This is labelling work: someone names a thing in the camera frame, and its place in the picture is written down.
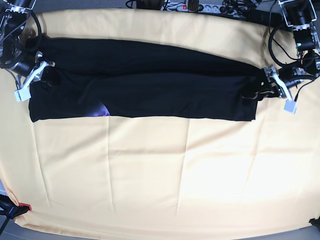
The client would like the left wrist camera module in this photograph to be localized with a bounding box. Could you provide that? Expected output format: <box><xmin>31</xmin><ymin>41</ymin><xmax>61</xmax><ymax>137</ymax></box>
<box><xmin>284</xmin><ymin>99</ymin><xmax>297</xmax><ymax>114</ymax></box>

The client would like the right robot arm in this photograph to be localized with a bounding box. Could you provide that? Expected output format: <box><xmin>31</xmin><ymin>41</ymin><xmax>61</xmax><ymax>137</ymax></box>
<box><xmin>0</xmin><ymin>0</ymin><xmax>55</xmax><ymax>93</ymax></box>

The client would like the white power strip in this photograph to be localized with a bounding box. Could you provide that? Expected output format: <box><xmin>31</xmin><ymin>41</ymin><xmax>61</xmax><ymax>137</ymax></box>
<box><xmin>160</xmin><ymin>0</ymin><xmax>249</xmax><ymax>18</ymax></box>

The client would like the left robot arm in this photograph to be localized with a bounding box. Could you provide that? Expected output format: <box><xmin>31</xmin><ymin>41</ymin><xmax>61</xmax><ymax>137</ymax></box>
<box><xmin>264</xmin><ymin>0</ymin><xmax>320</xmax><ymax>103</ymax></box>

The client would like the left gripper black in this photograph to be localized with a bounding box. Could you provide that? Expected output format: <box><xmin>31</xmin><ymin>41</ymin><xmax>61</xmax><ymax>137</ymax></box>
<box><xmin>263</xmin><ymin>65</ymin><xmax>313</xmax><ymax>101</ymax></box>

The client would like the black box on back table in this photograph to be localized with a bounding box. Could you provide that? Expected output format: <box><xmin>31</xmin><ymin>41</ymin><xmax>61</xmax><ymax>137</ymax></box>
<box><xmin>246</xmin><ymin>9</ymin><xmax>283</xmax><ymax>28</ymax></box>

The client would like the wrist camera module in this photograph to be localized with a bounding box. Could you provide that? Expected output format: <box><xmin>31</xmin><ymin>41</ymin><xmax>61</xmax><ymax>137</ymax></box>
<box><xmin>284</xmin><ymin>99</ymin><xmax>297</xmax><ymax>114</ymax></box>
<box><xmin>14</xmin><ymin>87</ymin><xmax>31</xmax><ymax>102</ymax></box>

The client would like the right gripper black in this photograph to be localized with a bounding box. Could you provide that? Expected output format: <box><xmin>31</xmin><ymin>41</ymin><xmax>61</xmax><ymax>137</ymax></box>
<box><xmin>11</xmin><ymin>56</ymin><xmax>55</xmax><ymax>89</ymax></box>

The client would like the black clamp at right corner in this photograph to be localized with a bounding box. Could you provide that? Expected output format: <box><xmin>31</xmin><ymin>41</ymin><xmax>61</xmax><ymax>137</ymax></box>
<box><xmin>309</xmin><ymin>217</ymin><xmax>320</xmax><ymax>230</ymax></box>

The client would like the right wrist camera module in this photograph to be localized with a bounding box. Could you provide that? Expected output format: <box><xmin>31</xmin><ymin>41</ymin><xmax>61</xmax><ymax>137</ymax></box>
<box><xmin>14</xmin><ymin>87</ymin><xmax>31</xmax><ymax>102</ymax></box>

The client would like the red and black clamp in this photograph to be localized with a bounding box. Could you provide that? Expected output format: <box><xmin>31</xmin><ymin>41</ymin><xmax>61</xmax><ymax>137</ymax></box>
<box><xmin>0</xmin><ymin>194</ymin><xmax>32</xmax><ymax>219</ymax></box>

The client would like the black T-shirt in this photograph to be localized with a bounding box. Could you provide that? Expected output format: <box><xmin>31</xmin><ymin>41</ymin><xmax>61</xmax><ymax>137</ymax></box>
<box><xmin>28</xmin><ymin>37</ymin><xmax>266</xmax><ymax>122</ymax></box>

